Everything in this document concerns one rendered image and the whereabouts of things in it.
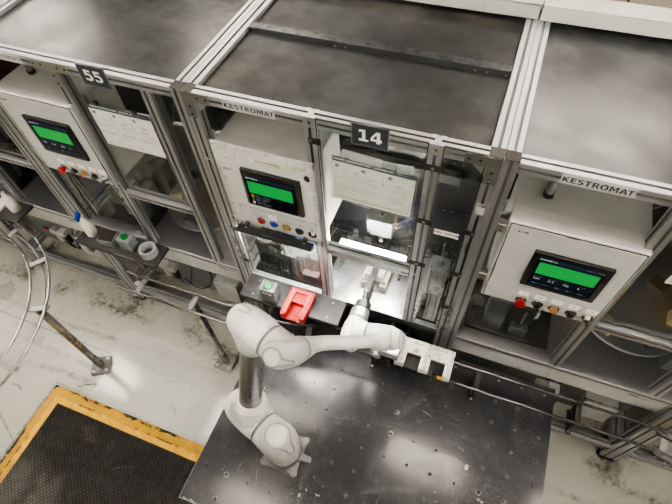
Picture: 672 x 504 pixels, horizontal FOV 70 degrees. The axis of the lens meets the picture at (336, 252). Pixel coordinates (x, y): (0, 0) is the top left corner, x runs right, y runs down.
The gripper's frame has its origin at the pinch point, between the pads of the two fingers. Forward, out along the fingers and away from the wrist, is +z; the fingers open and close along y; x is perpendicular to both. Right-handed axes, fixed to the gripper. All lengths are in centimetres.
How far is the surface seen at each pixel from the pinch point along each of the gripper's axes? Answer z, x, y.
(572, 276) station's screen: -16, -73, 61
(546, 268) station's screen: -16, -65, 62
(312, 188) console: -13, 22, 69
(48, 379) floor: -88, 198, -100
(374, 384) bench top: -42, -14, -33
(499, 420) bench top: -38, -75, -33
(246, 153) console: -13, 47, 79
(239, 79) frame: 2, 53, 99
